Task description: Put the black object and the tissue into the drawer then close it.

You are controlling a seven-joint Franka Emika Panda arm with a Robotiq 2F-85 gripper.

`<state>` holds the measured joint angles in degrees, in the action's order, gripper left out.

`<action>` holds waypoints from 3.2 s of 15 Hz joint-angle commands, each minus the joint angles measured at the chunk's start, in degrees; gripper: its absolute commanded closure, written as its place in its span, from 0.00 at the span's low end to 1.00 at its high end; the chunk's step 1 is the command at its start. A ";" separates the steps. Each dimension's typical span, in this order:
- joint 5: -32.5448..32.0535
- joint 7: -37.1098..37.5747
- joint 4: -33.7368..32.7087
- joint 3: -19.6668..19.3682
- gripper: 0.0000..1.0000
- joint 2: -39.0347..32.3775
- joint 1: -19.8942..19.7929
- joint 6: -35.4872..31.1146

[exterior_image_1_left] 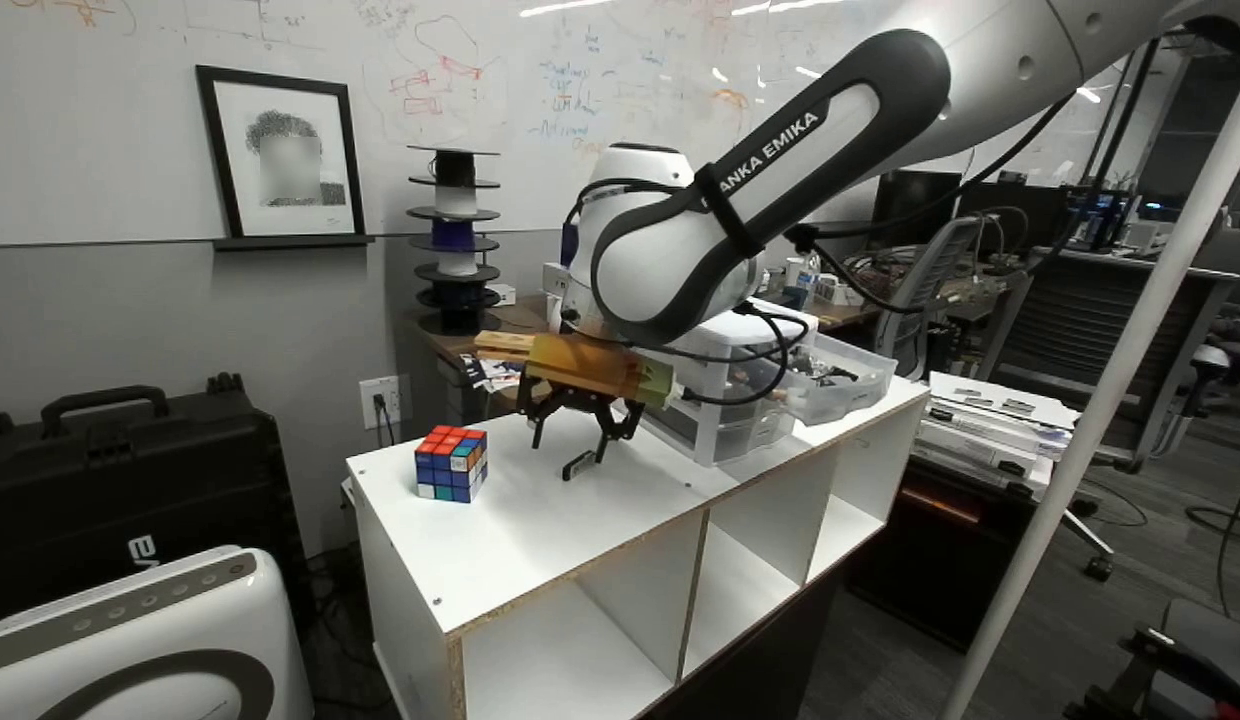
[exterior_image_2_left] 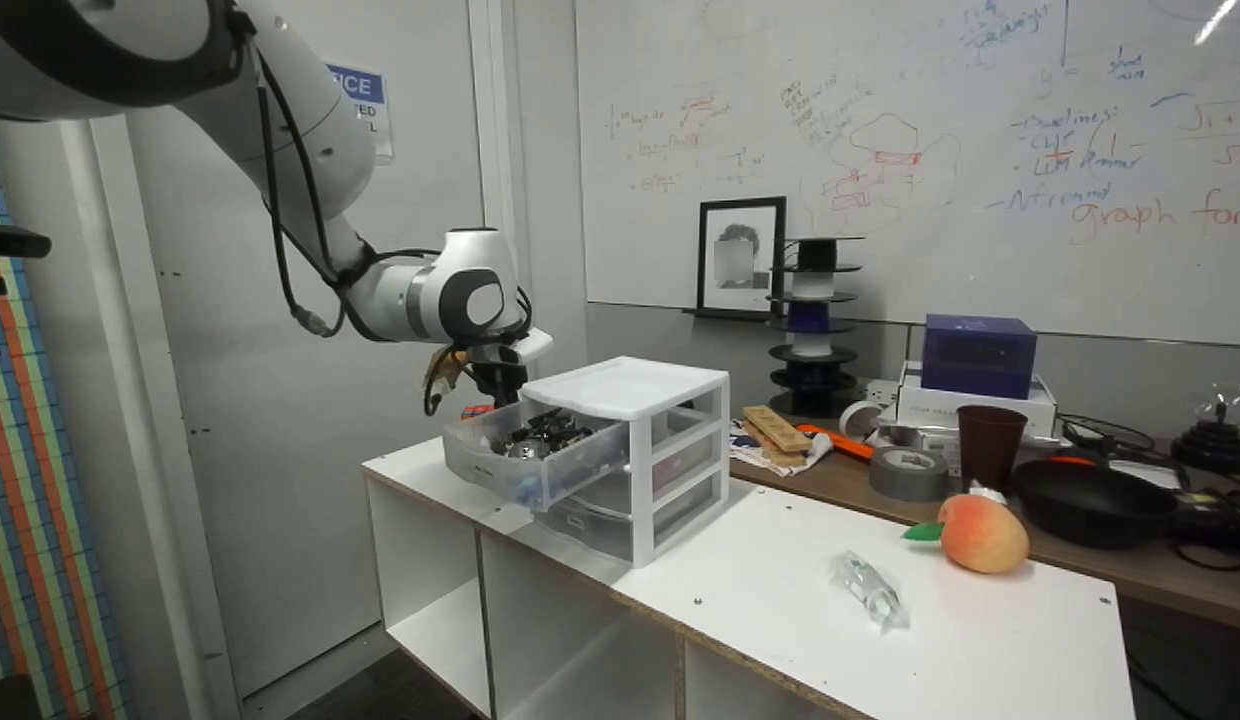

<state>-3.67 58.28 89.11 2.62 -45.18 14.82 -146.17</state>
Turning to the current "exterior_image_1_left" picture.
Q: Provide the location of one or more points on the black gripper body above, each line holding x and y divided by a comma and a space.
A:
583, 397

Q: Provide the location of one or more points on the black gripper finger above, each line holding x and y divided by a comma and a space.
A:
542, 418
619, 429

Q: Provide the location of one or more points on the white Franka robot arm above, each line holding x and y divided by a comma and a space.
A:
663, 254

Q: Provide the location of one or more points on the white plastic drawer unit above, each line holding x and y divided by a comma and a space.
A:
727, 429

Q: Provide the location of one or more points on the Rubik's cube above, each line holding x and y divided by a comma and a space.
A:
449, 466

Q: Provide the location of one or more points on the wooden desk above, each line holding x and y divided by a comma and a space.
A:
445, 355

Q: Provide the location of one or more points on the white shelf cabinet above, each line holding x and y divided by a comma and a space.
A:
542, 563

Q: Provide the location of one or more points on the stack of filament spools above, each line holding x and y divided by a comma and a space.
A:
454, 283

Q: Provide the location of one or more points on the grey mesh office chair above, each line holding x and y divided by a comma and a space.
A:
914, 295

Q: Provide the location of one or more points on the white appliance with grey stripe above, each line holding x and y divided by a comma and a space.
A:
266, 600

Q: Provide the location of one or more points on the dark storage crate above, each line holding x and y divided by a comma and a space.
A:
940, 572

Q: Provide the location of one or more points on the black framed picture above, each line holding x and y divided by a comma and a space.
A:
286, 163

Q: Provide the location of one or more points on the black computer monitor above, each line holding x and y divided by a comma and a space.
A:
906, 204

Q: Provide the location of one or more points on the stack of printed papers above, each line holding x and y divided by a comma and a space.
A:
993, 412

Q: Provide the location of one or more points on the black hard carrying case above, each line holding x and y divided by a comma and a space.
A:
125, 494

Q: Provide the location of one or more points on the white tripod stand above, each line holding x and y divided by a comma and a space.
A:
1072, 466

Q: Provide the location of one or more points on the monitor with blue screen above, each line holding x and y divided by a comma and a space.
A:
1113, 215

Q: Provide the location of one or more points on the black and red equipment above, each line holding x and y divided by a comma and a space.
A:
1152, 666

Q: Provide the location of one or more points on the tan wrist camera bar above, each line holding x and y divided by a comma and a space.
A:
583, 363

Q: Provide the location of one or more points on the white wall outlet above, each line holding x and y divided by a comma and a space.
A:
380, 397

